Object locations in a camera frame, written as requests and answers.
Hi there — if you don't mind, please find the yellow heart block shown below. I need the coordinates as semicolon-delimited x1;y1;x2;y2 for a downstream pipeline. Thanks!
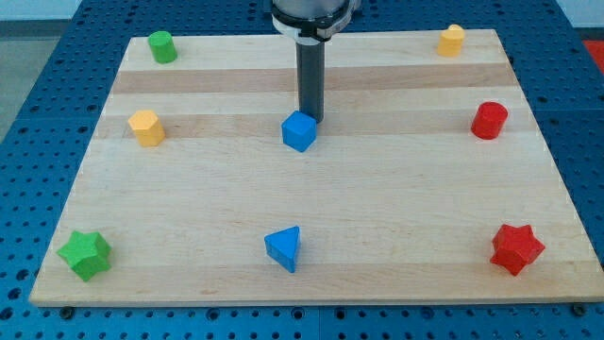
437;24;465;58

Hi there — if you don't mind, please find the light wooden board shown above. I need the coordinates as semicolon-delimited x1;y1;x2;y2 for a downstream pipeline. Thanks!
30;29;603;307

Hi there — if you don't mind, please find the yellow hexagon block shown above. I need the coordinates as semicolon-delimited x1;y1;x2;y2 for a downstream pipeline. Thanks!
127;110;165;147

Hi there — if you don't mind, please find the red star block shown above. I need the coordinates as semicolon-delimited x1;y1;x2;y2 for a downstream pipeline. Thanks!
490;224;545;276

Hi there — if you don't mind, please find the blue triangle block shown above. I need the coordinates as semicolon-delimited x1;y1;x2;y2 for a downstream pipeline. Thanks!
264;226;300;273

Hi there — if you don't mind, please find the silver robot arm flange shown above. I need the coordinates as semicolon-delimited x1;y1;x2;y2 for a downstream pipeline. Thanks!
271;0;361;45

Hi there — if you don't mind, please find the blue cube block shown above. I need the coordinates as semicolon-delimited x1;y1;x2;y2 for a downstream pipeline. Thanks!
281;110;317;152

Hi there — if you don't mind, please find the red cylinder block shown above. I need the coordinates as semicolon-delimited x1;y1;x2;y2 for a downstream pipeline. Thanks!
471;101;509;140

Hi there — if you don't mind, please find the green cylinder block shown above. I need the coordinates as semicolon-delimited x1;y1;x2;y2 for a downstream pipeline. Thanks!
147;30;177;64

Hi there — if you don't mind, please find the green star block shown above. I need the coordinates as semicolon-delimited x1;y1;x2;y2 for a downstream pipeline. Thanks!
57;231;111;282

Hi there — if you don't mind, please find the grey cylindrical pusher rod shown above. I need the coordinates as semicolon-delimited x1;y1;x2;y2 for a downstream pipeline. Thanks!
296;42;325;123

